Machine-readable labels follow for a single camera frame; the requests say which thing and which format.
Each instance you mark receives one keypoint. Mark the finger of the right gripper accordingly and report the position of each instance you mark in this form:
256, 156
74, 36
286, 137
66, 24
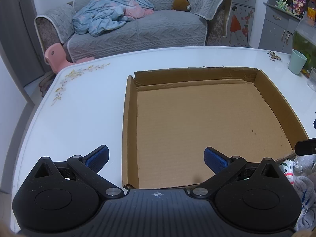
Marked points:
305, 148

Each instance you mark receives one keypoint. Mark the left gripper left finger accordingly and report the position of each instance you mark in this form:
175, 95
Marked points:
87, 168

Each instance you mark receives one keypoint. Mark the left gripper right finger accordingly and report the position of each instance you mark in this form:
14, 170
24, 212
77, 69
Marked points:
225, 170

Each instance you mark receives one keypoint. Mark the clear plastic bag bundle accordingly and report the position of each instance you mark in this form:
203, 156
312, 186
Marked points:
304, 165

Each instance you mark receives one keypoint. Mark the white towel blue trim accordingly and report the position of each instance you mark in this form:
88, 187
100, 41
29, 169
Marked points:
306, 191

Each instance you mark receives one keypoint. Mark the clear glass cup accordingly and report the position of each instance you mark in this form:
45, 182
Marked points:
312, 79

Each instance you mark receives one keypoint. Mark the shallow cardboard box tray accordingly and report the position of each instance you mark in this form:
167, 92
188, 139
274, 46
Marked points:
171, 116

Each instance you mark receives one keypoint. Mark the mint green plastic cup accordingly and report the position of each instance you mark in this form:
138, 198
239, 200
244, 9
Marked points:
297, 62

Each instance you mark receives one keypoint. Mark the small floor rug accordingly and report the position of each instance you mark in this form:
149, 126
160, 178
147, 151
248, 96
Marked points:
46, 82

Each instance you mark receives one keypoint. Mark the seed shells pile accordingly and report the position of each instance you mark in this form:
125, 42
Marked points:
273, 56

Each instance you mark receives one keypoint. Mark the glass fish tank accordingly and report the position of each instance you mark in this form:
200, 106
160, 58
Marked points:
304, 41

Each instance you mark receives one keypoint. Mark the pink plastic child chair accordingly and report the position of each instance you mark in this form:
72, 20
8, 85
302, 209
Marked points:
56, 57

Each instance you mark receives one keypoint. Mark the fridge with flower stickers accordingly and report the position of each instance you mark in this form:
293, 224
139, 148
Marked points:
225, 22

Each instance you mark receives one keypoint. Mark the grey cabinet with shelves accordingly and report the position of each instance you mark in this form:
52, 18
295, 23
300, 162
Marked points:
281, 20

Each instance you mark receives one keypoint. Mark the light blue blanket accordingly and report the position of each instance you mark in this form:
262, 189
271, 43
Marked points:
100, 16

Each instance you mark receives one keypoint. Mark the grey quilted sofa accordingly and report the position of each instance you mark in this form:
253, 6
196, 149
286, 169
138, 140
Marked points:
164, 28

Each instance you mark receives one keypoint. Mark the pink garment on sofa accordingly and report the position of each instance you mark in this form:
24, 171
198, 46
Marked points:
137, 12

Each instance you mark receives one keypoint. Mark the brown plush toy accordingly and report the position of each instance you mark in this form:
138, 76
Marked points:
181, 5

